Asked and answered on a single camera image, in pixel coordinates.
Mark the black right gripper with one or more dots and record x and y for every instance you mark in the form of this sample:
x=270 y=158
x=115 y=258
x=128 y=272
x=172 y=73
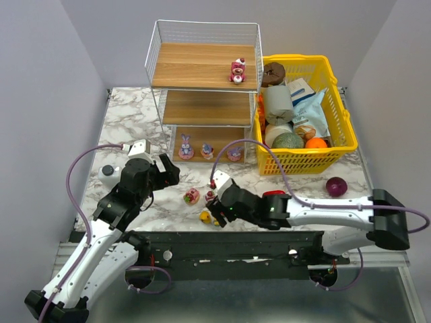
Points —
x=222 y=208

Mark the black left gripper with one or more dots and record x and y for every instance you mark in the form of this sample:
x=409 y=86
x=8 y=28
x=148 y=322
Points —
x=167 y=171

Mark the pink bear strawberry toy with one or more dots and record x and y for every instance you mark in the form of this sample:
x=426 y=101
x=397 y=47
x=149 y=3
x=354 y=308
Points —
x=210 y=196

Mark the pink strawberry cake toy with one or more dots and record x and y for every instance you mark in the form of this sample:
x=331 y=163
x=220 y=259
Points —
x=192 y=196

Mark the purple bunny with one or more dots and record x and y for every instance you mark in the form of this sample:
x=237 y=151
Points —
x=185 y=151

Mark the purple bunny donut toy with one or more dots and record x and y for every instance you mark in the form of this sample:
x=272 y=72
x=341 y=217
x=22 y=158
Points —
x=207 y=151

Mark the purple bunny figure toy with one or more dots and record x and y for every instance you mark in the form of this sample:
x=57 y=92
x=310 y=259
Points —
x=235 y=154

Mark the pink bear cake toy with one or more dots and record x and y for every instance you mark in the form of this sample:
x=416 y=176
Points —
x=237 y=75

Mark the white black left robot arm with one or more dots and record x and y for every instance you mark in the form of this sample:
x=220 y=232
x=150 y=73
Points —
x=107 y=248

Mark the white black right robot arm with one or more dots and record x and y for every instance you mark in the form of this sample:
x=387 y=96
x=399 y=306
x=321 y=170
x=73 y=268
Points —
x=375 y=220

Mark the yellow duck toy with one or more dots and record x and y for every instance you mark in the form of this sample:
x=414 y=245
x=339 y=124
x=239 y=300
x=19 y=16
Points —
x=205 y=217

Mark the red bell pepper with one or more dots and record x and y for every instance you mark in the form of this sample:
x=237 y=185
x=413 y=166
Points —
x=273 y=192

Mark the white bottle grey cap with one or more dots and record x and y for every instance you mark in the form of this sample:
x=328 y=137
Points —
x=109 y=176

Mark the white cylinder container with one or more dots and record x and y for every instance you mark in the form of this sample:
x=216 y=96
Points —
x=272 y=131

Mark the green melon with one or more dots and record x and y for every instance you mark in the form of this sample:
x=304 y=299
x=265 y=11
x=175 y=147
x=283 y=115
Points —
x=288 y=141

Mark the orange fruit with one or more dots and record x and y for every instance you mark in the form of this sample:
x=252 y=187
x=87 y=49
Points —
x=316 y=143

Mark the purple onion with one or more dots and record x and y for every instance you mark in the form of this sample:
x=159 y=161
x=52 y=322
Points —
x=336 y=186

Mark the grey paper roll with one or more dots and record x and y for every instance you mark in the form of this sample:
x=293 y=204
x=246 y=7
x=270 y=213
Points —
x=278 y=105

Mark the light blue snack bag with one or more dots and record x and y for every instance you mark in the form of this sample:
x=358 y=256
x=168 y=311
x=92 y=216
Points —
x=309 y=120

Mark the white blue box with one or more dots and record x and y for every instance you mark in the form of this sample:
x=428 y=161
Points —
x=299 y=90

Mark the brown chocolate donut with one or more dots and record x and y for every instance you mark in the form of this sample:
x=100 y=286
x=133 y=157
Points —
x=273 y=74

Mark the yellow plastic basket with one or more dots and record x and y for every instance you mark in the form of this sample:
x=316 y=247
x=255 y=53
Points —
x=317 y=72

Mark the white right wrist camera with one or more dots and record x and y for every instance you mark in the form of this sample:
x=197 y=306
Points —
x=220 y=182

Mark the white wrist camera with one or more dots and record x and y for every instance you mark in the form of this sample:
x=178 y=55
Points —
x=139 y=149
x=220 y=182

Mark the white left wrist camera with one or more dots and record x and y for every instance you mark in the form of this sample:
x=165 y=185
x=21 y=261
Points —
x=139 y=149

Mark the white wire wooden shelf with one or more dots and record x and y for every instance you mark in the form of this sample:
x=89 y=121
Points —
x=188 y=68

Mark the aluminium frame rail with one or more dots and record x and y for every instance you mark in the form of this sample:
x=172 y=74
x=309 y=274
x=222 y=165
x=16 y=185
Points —
x=374 y=287

